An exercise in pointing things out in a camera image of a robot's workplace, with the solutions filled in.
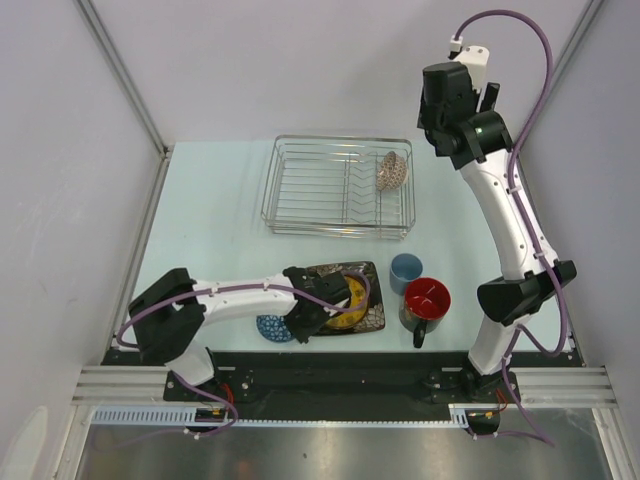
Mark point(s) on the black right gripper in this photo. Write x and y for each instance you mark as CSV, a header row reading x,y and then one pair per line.
x,y
489,97

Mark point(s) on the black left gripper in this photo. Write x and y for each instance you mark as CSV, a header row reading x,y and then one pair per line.
x,y
301,332

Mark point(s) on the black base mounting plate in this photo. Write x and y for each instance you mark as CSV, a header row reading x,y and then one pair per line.
x,y
364,409

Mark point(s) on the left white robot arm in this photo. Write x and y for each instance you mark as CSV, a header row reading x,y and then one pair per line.
x,y
167,317

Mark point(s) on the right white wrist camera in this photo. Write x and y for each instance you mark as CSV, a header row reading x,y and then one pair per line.
x,y
474,57

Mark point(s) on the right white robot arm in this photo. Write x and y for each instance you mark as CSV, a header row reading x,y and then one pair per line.
x,y
531,272

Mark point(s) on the black floral square plate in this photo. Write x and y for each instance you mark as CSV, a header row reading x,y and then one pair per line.
x,y
365,320

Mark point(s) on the aluminium frame rail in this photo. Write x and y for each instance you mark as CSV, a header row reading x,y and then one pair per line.
x,y
534,387

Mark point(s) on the blue rim red pattern bowl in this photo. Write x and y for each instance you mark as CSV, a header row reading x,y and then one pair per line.
x,y
273,328

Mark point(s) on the dark mug red interior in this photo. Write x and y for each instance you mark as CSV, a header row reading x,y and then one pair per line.
x,y
424,304

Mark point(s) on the light blue plastic cup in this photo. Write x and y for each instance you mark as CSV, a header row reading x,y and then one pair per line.
x,y
404,269

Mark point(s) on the brown white patterned bowl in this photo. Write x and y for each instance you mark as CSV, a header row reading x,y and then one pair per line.
x,y
392,172

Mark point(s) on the metal wire dish rack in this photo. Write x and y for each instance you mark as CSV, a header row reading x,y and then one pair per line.
x,y
326,185

